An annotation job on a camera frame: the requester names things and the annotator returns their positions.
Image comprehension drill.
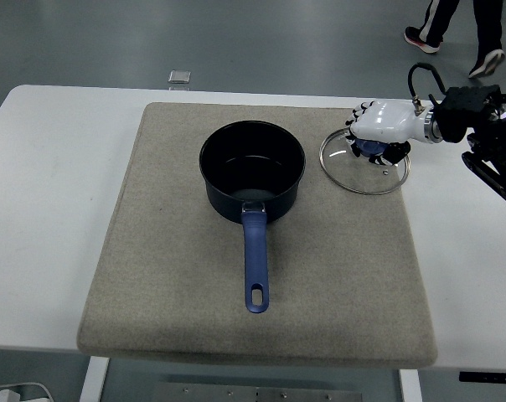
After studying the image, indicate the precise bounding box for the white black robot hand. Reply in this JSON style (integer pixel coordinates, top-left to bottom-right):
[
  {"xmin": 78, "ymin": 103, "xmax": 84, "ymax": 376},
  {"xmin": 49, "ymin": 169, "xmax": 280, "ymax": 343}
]
[{"xmin": 345, "ymin": 99, "xmax": 428, "ymax": 167}]

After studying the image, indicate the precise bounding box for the glass lid with blue knob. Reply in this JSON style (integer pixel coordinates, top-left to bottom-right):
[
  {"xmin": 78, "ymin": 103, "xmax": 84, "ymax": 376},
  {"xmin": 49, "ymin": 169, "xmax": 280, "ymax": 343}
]
[{"xmin": 318, "ymin": 126, "xmax": 411, "ymax": 196}]

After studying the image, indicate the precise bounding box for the person's leg with dark shoe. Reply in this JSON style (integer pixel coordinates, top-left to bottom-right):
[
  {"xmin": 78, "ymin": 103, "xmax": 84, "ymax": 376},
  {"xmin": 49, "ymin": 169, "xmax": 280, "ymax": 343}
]
[
  {"xmin": 404, "ymin": 0, "xmax": 462, "ymax": 54},
  {"xmin": 468, "ymin": 0, "xmax": 506, "ymax": 80}
]

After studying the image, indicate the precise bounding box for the beige fabric mat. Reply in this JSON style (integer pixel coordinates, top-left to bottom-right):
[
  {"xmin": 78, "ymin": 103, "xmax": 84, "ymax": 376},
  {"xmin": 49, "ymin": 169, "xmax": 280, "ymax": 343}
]
[{"xmin": 75, "ymin": 101, "xmax": 439, "ymax": 369}]

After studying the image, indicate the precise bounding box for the small silver floor plate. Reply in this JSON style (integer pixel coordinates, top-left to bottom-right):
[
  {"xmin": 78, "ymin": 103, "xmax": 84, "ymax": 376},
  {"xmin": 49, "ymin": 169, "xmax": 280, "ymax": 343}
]
[{"xmin": 168, "ymin": 69, "xmax": 192, "ymax": 90}]

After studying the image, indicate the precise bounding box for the white table leg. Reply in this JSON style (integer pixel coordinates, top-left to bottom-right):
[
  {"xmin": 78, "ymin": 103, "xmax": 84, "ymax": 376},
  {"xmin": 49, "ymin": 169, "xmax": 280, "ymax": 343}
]
[
  {"xmin": 398, "ymin": 368, "xmax": 424, "ymax": 402},
  {"xmin": 79, "ymin": 356, "xmax": 111, "ymax": 402}
]

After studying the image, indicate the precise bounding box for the black table control panel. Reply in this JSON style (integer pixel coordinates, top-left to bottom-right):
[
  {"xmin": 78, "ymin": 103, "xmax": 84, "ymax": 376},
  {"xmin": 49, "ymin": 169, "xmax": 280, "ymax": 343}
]
[{"xmin": 458, "ymin": 371, "xmax": 506, "ymax": 383}]

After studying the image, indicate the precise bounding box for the grey metal plate with screws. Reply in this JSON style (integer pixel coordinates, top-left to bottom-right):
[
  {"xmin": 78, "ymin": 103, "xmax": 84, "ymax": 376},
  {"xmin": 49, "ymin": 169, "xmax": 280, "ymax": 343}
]
[{"xmin": 153, "ymin": 381, "xmax": 363, "ymax": 402}]

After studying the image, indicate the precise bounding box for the dark saucepan with blue handle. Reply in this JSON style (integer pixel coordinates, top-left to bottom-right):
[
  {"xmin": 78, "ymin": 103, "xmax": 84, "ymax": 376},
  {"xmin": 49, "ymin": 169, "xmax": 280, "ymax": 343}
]
[{"xmin": 199, "ymin": 120, "xmax": 307, "ymax": 314}]

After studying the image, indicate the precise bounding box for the white cable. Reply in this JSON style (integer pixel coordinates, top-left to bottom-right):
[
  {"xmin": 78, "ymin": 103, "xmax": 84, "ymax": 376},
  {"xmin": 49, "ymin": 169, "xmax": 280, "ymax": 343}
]
[{"xmin": 0, "ymin": 379, "xmax": 55, "ymax": 402}]

